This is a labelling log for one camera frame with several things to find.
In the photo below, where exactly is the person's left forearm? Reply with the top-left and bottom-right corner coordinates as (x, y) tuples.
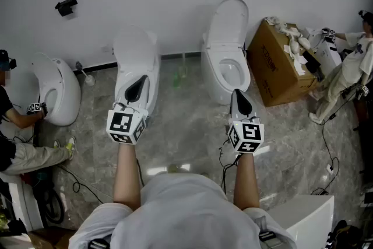
(112, 142), (143, 212)

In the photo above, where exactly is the black hose coil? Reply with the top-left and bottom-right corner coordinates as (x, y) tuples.
(43, 183), (65, 226)

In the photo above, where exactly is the black wall-mounted holder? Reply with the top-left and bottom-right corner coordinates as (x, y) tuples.
(54, 0), (79, 17)

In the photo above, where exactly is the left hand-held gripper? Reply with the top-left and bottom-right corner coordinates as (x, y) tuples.
(106, 74), (152, 145)

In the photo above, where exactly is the white square-lid toilet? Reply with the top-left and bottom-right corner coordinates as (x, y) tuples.
(111, 24), (161, 121)

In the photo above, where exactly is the person's white shirt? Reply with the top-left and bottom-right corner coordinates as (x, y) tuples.
(68, 173), (298, 249)

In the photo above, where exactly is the white ceramic toilet tank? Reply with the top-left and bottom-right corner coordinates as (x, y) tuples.
(269, 194), (336, 249)

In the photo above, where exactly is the grey harness strap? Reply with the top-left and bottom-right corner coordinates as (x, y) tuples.
(87, 237), (111, 249)
(255, 215), (278, 243)

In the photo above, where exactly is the black bag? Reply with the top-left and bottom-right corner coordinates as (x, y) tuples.
(326, 219), (373, 249)

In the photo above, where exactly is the black floor cable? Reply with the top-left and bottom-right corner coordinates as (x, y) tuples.
(309, 118), (341, 197)
(56, 163), (114, 202)

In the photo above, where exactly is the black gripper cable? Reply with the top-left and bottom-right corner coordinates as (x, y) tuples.
(135, 158), (146, 188)
(218, 138), (243, 194)

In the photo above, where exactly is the brown cardboard box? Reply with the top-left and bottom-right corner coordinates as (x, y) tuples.
(245, 17), (326, 108)

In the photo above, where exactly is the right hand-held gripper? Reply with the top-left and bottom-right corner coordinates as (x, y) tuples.
(226, 89), (265, 155)

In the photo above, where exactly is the person's right forearm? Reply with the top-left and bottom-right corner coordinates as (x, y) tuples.
(233, 153), (261, 211)

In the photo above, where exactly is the white egg-shaped toilet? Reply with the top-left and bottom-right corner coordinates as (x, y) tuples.
(30, 52), (82, 127)

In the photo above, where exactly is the white oval-lid toilet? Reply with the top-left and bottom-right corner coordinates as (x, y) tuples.
(200, 0), (252, 106)

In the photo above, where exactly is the white toilet brush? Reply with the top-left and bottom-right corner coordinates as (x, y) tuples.
(75, 61), (96, 87)

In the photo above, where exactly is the white ceramic fixture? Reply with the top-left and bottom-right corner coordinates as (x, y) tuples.
(0, 171), (36, 233)

